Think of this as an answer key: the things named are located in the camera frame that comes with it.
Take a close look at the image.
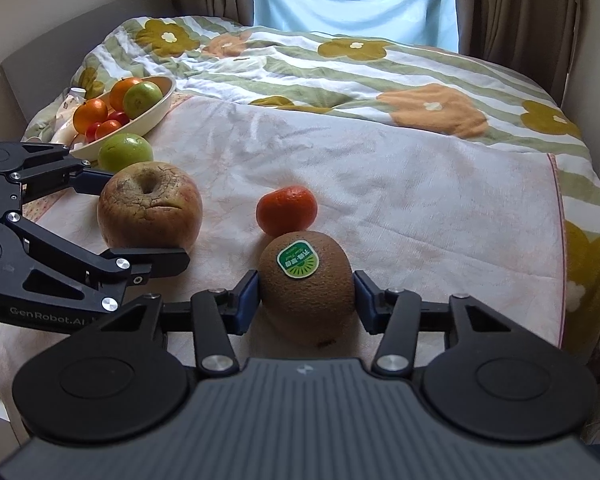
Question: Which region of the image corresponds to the large brownish apple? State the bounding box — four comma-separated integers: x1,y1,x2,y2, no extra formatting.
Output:
97,162,204,252

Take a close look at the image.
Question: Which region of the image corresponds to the red cherry tomato front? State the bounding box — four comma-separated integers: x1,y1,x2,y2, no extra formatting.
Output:
85,122,100,143

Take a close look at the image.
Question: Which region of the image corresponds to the red cherry tomato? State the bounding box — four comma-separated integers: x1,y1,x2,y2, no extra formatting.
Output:
85,122,100,143
107,110,130,126

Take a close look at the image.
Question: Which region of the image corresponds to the brown kiwi with sticker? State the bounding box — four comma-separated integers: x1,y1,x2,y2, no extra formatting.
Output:
258,231,354,348

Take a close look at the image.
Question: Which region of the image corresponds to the large orange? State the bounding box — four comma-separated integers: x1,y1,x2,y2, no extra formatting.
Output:
72,98,109,134

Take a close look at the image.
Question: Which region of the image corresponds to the small mandarin front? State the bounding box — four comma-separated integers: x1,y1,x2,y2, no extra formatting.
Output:
95,119,122,140

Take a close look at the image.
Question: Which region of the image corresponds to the small mandarin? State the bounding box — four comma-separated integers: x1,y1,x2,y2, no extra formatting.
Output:
95,119,122,140
256,185,317,237

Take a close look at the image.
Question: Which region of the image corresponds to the green apple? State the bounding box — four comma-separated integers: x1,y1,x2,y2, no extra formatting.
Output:
97,133,154,174
122,80,163,119

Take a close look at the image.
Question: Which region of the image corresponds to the small plastic bottle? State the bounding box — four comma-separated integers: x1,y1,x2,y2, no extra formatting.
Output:
50,87,86,146

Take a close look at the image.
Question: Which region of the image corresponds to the cream oval duck bowl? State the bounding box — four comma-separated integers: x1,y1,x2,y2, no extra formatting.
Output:
68,75,178,163

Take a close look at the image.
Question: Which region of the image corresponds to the grey headboard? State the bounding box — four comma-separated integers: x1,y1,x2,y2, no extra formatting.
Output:
0,0,175,122

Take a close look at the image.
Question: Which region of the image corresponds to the floral striped duvet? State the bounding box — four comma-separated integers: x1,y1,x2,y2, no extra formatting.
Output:
26,16,600,359

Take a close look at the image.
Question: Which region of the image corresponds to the right brown curtain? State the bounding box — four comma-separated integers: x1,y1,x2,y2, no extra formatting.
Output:
455,0,580,103

